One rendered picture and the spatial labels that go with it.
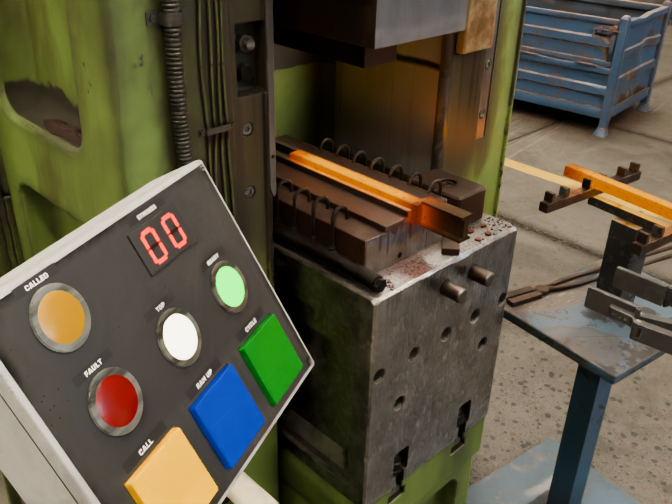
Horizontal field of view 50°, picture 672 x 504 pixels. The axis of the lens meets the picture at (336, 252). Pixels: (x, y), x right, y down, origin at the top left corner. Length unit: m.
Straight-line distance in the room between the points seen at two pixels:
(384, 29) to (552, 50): 3.92
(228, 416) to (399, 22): 0.58
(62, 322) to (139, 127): 0.40
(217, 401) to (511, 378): 1.84
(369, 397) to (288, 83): 0.70
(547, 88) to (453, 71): 3.57
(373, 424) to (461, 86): 0.65
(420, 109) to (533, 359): 1.35
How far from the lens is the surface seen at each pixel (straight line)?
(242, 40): 1.05
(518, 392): 2.43
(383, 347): 1.15
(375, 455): 1.30
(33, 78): 1.29
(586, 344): 1.54
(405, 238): 1.18
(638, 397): 2.55
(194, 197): 0.79
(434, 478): 1.55
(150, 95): 0.96
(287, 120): 1.59
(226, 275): 0.78
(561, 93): 4.92
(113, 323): 0.66
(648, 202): 1.54
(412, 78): 1.44
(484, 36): 1.42
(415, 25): 1.06
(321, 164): 1.31
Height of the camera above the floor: 1.50
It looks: 29 degrees down
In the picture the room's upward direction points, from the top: 2 degrees clockwise
